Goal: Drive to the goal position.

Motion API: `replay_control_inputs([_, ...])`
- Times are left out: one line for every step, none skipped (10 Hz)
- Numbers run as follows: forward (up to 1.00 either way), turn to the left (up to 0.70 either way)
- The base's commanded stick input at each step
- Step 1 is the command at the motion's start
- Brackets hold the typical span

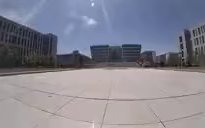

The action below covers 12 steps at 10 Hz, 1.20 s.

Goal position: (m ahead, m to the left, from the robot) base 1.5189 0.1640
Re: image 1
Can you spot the wide pale stairs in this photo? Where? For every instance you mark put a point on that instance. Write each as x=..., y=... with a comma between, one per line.
x=116, y=64

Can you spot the pale concrete paved plaza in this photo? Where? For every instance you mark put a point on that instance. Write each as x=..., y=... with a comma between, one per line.
x=103, y=83

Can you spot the low dark building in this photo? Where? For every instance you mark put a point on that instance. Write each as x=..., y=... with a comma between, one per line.
x=71, y=59

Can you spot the blue glass twin building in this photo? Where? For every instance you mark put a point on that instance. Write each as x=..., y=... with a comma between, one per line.
x=131, y=52

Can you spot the pale grey building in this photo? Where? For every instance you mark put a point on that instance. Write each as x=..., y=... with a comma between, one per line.
x=149, y=56

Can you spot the robot's own part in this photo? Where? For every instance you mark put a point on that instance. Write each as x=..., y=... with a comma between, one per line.
x=93, y=125

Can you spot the low pale building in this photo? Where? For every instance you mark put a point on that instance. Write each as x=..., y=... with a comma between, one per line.
x=171, y=59

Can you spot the dark raised ground strip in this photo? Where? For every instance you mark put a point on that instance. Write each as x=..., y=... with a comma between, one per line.
x=200, y=70
x=20, y=71

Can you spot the long grey multi-storey building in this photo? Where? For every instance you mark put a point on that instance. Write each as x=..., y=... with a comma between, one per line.
x=23, y=38

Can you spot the row of trees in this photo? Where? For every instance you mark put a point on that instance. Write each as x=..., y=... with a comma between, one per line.
x=6, y=57
x=203, y=60

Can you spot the white multi-storey building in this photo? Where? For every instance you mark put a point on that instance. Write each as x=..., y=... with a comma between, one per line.
x=203, y=36

